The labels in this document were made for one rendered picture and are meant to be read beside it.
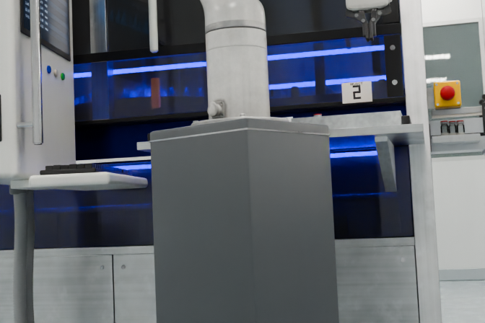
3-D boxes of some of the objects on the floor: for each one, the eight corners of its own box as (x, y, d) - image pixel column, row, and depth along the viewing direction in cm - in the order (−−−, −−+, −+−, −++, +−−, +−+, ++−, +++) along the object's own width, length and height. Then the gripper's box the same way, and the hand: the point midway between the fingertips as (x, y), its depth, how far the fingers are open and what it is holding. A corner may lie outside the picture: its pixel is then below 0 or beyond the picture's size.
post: (428, 451, 212) (383, -260, 230) (450, 452, 211) (403, -264, 229) (428, 459, 206) (382, -273, 224) (451, 460, 205) (402, -277, 223)
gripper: (331, -37, 178) (335, 40, 177) (396, -45, 175) (401, 33, 173) (335, -28, 186) (340, 46, 184) (398, -35, 182) (403, 40, 180)
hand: (369, 32), depth 179 cm, fingers closed
